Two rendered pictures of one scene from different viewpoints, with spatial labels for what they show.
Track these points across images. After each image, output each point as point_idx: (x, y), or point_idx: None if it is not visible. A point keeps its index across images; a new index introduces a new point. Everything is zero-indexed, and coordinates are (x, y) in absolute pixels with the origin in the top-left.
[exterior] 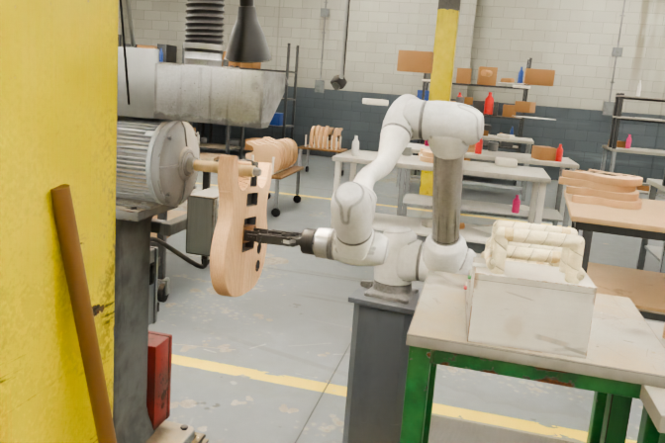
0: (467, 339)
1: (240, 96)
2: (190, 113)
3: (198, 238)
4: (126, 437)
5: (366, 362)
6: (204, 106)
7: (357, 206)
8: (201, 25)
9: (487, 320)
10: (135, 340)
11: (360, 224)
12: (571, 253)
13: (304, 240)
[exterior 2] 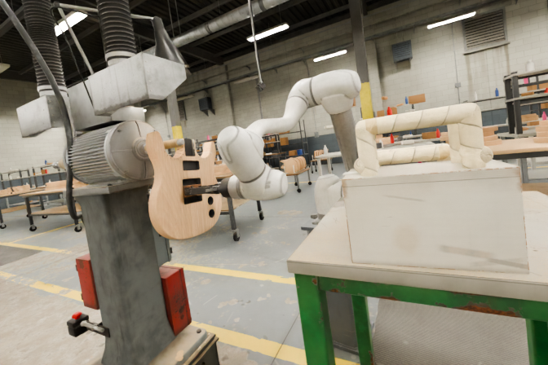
0: (351, 261)
1: (133, 78)
2: (110, 103)
3: None
4: (145, 347)
5: None
6: (116, 95)
7: (233, 143)
8: (109, 39)
9: (369, 235)
10: (143, 276)
11: (243, 161)
12: (463, 128)
13: (222, 187)
